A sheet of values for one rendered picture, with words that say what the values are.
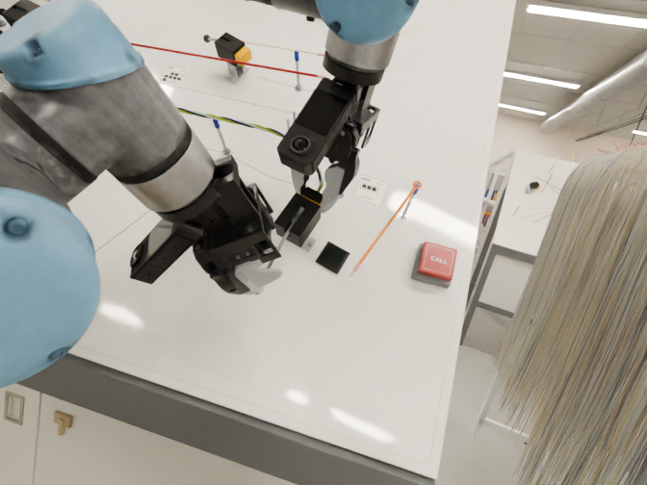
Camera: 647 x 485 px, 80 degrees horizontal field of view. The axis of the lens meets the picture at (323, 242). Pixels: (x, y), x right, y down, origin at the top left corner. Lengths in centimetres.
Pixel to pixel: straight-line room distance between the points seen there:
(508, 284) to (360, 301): 276
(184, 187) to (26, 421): 58
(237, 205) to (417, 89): 52
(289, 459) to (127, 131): 44
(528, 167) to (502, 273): 103
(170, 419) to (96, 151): 40
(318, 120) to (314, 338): 30
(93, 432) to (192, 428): 20
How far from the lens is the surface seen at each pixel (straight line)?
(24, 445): 86
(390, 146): 72
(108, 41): 30
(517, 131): 1169
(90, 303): 18
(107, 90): 30
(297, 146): 43
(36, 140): 30
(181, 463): 71
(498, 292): 331
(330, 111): 45
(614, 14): 542
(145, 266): 45
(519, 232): 338
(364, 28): 31
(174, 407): 60
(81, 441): 78
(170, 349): 60
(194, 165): 34
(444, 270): 59
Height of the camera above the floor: 123
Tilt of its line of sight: 13 degrees down
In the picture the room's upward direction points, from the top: 15 degrees clockwise
